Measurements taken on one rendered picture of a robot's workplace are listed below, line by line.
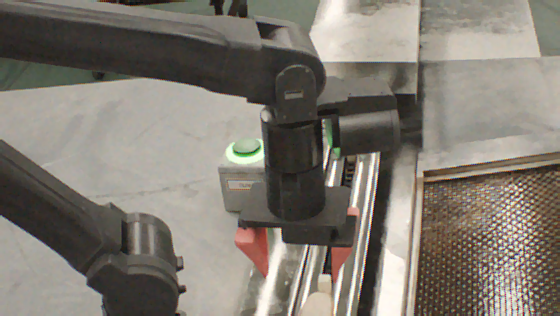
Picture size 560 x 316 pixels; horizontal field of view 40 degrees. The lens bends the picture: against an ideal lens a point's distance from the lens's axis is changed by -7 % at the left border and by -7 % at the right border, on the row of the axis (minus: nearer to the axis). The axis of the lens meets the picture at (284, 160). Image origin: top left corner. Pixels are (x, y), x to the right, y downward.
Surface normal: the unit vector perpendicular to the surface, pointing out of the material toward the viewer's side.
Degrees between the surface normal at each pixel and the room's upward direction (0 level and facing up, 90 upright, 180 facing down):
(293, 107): 90
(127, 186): 0
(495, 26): 0
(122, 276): 90
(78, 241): 80
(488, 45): 0
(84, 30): 87
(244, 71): 87
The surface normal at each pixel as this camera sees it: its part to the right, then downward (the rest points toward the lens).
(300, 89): 0.16, 0.54
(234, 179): -0.17, 0.57
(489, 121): -0.11, -0.82
